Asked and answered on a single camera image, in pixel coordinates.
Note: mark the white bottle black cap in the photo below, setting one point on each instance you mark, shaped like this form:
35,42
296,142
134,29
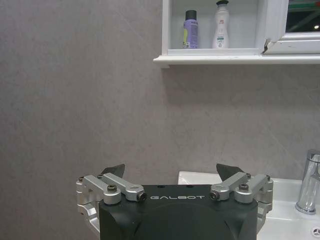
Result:
220,27

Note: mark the white wall cabinet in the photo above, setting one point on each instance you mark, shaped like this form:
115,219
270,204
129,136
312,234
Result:
225,58

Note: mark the mirrored cabinet door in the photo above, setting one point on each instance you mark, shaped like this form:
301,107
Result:
292,25

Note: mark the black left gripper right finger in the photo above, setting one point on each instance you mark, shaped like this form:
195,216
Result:
240,183

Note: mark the purple spray can black cap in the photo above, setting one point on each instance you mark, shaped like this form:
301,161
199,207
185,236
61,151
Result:
191,31

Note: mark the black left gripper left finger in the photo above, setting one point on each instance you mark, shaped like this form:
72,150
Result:
110,186

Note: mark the white ceramic washbasin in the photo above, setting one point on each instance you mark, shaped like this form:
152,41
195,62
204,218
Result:
282,212

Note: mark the chrome faucet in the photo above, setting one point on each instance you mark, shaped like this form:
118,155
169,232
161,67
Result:
308,182

